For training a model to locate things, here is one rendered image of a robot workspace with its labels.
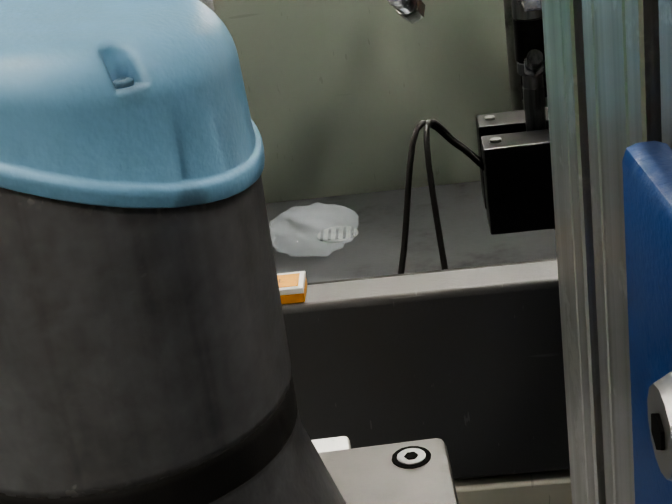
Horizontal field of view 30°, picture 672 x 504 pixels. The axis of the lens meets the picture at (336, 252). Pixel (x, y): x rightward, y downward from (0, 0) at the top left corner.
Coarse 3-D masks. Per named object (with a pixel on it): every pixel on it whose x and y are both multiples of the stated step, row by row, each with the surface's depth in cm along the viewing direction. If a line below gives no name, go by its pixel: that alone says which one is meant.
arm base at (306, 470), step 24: (288, 408) 40; (264, 432) 38; (288, 432) 40; (240, 456) 37; (264, 456) 38; (288, 456) 40; (312, 456) 42; (168, 480) 36; (192, 480) 36; (216, 480) 37; (240, 480) 38; (264, 480) 38; (288, 480) 40; (312, 480) 41
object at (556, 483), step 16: (464, 480) 96; (480, 480) 96; (496, 480) 95; (512, 480) 95; (528, 480) 95; (544, 480) 95; (560, 480) 95; (464, 496) 95; (480, 496) 95; (496, 496) 95; (512, 496) 95; (528, 496) 95; (544, 496) 95; (560, 496) 95
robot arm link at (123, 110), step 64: (0, 0) 36; (64, 0) 36; (128, 0) 36; (192, 0) 37; (0, 64) 31; (64, 64) 32; (128, 64) 33; (192, 64) 34; (0, 128) 31; (64, 128) 32; (128, 128) 32; (192, 128) 34; (256, 128) 39; (0, 192) 32; (64, 192) 32; (128, 192) 33; (192, 192) 34; (256, 192) 37; (0, 256) 33; (64, 256) 33; (128, 256) 33; (192, 256) 34; (256, 256) 37; (0, 320) 33; (64, 320) 33; (128, 320) 34; (192, 320) 35; (256, 320) 37; (0, 384) 34; (64, 384) 34; (128, 384) 34; (192, 384) 35; (256, 384) 37; (0, 448) 35; (64, 448) 35; (128, 448) 35; (192, 448) 36
